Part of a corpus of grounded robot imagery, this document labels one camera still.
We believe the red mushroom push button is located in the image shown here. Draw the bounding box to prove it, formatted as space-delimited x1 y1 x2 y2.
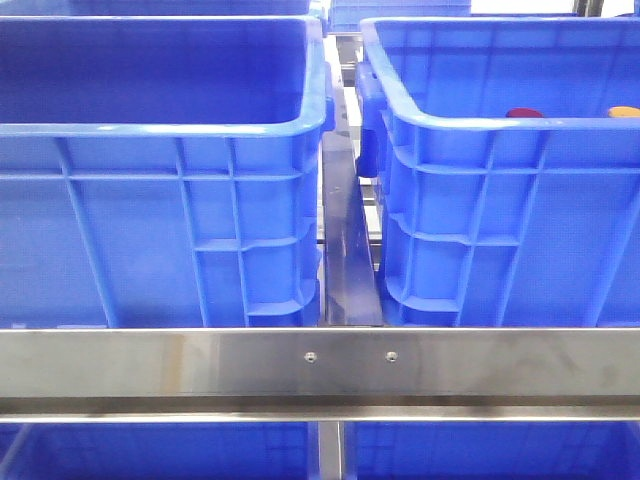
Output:
505 107 544 118

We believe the yellow push button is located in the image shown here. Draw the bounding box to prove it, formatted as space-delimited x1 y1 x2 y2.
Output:
607 105 640 118

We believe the large blue crate right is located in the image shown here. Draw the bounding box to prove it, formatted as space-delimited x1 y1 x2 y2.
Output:
356 17 639 328

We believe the large blue crate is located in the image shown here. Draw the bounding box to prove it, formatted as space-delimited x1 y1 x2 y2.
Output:
356 17 639 328
1 16 333 329

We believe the large blue crate left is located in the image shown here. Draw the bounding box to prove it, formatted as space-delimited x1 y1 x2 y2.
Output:
1 16 333 329

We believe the lower blue crate right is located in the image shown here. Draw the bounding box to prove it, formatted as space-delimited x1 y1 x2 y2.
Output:
348 422 639 479

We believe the rear blue crate right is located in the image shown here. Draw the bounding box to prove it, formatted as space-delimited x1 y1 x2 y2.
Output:
329 0 471 33

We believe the lower blue crate left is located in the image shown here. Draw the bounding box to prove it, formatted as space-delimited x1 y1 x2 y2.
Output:
1 423 319 479

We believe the rear blue crate left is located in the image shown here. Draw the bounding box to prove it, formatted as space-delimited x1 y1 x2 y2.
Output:
1 0 327 19

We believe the steel centre divider rail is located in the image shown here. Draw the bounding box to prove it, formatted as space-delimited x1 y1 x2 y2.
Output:
322 84 384 328

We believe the steel vertical post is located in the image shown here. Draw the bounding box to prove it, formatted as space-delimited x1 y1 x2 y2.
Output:
318 421 347 480

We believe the stainless steel front rail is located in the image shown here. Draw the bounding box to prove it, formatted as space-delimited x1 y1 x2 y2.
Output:
1 327 639 423

